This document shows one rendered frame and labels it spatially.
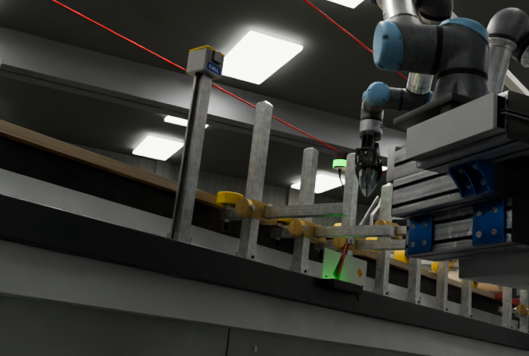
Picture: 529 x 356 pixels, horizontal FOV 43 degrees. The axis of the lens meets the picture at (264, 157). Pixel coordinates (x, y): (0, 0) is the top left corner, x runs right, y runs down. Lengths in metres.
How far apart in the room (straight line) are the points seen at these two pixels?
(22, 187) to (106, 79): 6.61
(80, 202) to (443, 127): 0.92
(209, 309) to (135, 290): 0.25
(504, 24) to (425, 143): 0.85
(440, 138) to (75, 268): 0.80
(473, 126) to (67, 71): 7.20
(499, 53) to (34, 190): 1.36
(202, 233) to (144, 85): 6.35
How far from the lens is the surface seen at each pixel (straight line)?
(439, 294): 2.93
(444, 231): 1.55
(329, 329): 2.22
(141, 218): 1.88
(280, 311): 2.01
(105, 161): 1.77
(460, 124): 1.29
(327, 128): 9.07
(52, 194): 1.72
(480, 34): 1.65
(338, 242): 2.26
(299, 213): 1.83
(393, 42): 1.60
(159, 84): 8.37
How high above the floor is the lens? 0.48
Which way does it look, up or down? 16 degrees up
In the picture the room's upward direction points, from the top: 7 degrees clockwise
